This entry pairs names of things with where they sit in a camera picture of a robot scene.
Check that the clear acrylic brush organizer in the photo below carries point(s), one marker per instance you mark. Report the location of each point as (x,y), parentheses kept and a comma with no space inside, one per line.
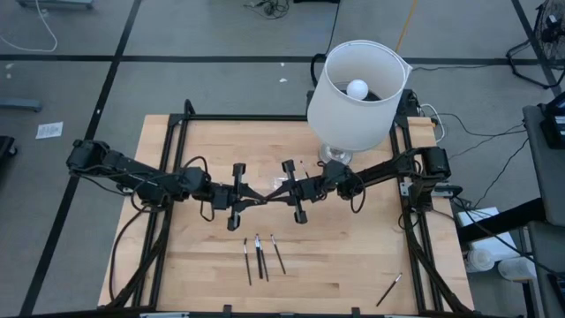
(278,180)

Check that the fluffy-head black makeup brush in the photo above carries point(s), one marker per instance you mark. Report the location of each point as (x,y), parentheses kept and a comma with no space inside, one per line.
(247,262)

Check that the white paper sheet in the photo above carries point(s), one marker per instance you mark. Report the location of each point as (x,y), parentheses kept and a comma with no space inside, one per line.
(49,130)

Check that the white box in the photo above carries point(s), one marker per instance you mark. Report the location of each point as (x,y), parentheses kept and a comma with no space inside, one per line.
(474,217)

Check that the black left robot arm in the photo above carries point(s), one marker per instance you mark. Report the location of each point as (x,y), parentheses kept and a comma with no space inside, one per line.
(132,170)

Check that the black stand bar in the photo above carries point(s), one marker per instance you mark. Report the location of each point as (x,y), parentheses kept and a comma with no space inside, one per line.
(503,220)

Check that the black desktop device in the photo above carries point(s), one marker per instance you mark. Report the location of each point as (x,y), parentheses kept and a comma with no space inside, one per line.
(554,128)

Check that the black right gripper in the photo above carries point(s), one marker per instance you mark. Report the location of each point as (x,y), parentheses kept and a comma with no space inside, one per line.
(311,190)

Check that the black floor object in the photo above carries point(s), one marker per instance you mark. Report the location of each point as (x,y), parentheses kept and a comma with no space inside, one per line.
(5,148)

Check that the metal corner bracket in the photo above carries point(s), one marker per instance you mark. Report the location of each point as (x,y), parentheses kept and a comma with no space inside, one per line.
(404,189)
(126,190)

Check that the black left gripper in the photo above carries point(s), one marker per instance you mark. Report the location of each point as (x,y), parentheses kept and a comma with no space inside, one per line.
(223,196)

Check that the black floor fan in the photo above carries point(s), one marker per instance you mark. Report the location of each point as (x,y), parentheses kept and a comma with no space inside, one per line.
(554,20)

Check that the thin black makeup brush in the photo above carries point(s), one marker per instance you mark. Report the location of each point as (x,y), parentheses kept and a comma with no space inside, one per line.
(279,256)
(388,291)
(304,168)
(264,265)

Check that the grey side table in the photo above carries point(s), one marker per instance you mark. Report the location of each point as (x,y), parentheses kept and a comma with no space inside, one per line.
(547,176)

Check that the white paper roll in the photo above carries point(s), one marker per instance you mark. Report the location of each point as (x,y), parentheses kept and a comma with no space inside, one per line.
(514,269)
(481,260)

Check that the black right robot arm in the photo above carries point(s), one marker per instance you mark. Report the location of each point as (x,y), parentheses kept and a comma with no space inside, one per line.
(384,170)

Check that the white shade silver table lamp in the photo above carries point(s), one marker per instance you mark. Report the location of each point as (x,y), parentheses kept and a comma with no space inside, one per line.
(348,119)

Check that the grey metal base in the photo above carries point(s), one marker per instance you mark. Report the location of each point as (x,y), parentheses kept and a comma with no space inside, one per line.
(20,104)
(53,3)

